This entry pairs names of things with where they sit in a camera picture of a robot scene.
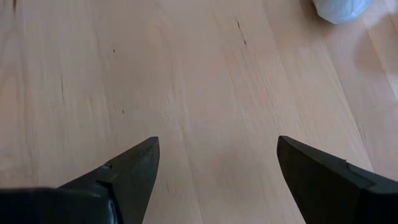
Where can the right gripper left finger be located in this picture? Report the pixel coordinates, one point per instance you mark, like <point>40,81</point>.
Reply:
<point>130,186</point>

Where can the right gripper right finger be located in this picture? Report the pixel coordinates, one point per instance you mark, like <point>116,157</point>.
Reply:
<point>335,196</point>

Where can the large white garlic bulb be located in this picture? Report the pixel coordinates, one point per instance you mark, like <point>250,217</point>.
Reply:
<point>342,9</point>

